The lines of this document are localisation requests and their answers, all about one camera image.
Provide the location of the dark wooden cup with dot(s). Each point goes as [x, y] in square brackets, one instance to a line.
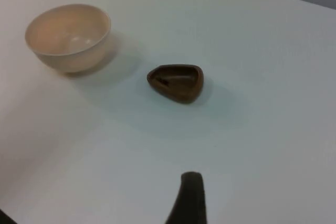
[181, 90]

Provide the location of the pale wooden bowl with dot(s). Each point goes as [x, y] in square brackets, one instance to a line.
[68, 37]

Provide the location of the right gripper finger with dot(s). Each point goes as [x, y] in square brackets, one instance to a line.
[190, 200]

